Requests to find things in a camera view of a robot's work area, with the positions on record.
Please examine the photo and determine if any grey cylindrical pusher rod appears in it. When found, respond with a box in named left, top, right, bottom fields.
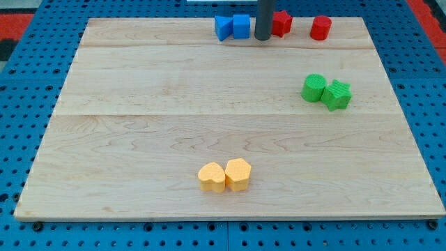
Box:
left=254, top=0, right=272, bottom=41

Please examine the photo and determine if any blue cube block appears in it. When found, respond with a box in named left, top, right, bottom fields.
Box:
left=233, top=14, right=250, bottom=39

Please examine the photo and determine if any blue triangle block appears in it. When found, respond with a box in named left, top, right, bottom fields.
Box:
left=214, top=15, right=233, bottom=41

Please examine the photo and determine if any red star block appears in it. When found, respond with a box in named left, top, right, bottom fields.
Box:
left=272, top=10, right=293, bottom=37

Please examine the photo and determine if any red cylinder block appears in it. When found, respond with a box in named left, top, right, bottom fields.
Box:
left=310, top=15, right=332, bottom=40

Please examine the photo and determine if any green cylinder block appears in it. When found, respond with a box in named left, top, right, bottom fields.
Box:
left=301, top=73, right=327, bottom=102

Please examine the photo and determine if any green star block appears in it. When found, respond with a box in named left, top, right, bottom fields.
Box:
left=320, top=79, right=353, bottom=111

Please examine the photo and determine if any wooden board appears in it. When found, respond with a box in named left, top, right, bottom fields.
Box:
left=15, top=17, right=445, bottom=222

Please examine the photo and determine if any yellow hexagon block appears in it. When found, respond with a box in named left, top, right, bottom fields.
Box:
left=224, top=158, right=252, bottom=192

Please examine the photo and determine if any yellow heart block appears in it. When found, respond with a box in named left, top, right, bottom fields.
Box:
left=197, top=162, right=226, bottom=192

